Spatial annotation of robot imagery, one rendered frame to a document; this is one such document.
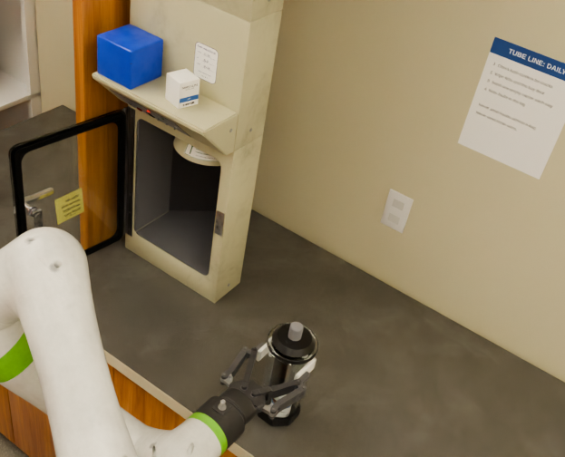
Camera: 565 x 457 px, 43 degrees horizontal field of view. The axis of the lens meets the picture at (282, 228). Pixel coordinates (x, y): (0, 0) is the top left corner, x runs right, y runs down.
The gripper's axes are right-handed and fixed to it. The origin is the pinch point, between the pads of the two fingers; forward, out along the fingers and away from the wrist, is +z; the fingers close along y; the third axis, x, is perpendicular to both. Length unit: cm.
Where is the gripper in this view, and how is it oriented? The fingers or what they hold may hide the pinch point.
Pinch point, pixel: (288, 356)
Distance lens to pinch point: 155.3
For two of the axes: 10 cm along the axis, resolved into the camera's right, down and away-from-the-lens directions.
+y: -8.0, -4.6, 3.9
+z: 5.8, -4.2, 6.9
